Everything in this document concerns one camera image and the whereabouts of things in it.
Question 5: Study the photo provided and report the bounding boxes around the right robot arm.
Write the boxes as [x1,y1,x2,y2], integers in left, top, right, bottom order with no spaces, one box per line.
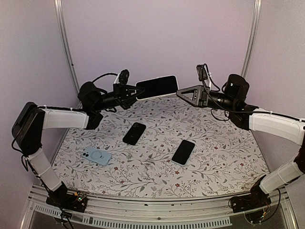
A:
[176,74,305,208]

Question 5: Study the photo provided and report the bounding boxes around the floral table mat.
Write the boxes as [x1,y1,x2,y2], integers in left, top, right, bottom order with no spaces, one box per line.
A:
[52,97,269,198]

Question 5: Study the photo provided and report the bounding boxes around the aluminium left corner post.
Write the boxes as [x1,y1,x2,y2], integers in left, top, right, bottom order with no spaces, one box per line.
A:
[54,0,80,95]

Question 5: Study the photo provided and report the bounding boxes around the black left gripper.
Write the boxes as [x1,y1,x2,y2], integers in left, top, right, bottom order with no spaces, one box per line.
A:
[93,82,146,111]

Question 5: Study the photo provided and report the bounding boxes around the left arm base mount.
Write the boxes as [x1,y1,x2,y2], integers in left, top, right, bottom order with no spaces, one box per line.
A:
[46,191,88,213]

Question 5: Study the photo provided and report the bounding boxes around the phone with dark screen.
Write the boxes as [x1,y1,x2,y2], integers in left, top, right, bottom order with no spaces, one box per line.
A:
[171,140,195,166]

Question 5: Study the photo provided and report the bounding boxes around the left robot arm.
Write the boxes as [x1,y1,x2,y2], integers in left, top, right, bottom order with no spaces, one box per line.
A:
[12,82,144,207]

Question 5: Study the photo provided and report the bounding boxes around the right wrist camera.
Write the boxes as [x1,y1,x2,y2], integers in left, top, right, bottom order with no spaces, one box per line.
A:
[196,63,211,82]

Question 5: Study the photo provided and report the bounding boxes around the light blue cased phone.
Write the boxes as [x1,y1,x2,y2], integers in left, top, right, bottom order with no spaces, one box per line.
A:
[81,146,112,166]

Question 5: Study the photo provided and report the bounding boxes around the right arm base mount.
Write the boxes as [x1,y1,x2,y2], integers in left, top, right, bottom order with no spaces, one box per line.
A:
[228,193,271,225]

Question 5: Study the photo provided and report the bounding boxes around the aluminium front rail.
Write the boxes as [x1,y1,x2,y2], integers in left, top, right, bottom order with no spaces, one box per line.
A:
[21,185,299,229]

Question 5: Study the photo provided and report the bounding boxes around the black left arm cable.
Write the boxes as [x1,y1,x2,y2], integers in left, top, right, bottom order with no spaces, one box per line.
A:
[91,73,120,84]

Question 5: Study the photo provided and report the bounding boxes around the aluminium corner post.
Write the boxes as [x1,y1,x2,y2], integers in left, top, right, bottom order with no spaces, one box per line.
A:
[241,0,262,78]
[54,0,80,95]

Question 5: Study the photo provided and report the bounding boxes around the aluminium right corner post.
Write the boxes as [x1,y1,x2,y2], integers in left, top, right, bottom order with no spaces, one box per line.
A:
[241,0,262,78]

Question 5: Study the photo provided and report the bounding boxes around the white cased phone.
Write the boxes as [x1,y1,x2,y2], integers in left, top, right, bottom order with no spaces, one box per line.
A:
[135,75,179,100]

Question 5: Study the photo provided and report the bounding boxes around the black cased phone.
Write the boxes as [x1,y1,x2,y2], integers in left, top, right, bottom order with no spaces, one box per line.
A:
[122,122,146,146]

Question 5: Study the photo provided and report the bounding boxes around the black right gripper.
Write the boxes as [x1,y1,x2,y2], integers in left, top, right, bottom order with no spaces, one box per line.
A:
[177,84,237,111]

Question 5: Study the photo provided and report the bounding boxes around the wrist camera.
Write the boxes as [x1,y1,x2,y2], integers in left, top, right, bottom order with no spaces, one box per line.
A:
[113,69,130,85]
[196,63,211,82]

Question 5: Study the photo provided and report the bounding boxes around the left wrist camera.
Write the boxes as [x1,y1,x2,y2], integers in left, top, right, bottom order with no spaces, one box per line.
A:
[113,69,130,85]

